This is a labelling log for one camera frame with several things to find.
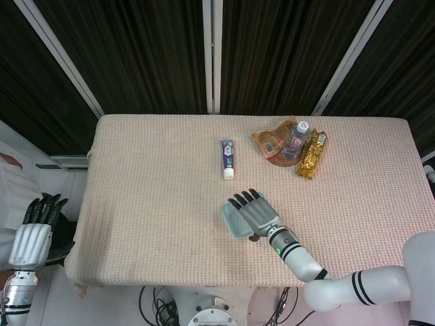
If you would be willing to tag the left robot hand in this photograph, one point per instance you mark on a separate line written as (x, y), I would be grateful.
(30, 244)

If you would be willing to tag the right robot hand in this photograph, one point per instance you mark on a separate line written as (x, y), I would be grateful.
(260, 215)

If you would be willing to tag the blue plastic lid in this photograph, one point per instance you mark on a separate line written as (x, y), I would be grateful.
(236, 224)

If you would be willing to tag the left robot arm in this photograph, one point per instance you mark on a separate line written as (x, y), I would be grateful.
(17, 295)

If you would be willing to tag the person forearm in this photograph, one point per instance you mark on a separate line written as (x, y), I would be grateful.
(8, 159)

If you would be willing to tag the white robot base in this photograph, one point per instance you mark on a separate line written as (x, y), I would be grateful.
(212, 316)

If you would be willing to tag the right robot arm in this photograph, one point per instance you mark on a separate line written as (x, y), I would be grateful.
(306, 265)

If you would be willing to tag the round woven coaster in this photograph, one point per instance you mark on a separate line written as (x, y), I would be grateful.
(280, 163)

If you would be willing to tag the purple toothpaste tube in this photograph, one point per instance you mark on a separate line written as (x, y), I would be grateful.
(227, 156)

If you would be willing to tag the brown snack pouch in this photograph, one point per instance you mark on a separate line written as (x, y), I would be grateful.
(270, 139)

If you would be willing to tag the gold foil packet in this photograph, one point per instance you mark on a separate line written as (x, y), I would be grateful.
(311, 156)

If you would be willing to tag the clear water bottle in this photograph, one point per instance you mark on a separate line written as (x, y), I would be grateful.
(295, 142)

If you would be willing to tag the pink waffle tablecloth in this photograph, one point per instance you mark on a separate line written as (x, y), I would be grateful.
(153, 220)

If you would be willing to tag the dark curtain panel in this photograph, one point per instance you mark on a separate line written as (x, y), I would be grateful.
(278, 51)
(27, 102)
(136, 51)
(408, 68)

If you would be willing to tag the white plastic device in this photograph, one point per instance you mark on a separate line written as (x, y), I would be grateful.
(431, 169)

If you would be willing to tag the grey floor rail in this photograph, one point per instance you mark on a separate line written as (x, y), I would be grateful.
(68, 161)

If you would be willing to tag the white frame post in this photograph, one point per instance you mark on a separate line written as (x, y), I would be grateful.
(57, 51)
(212, 51)
(351, 51)

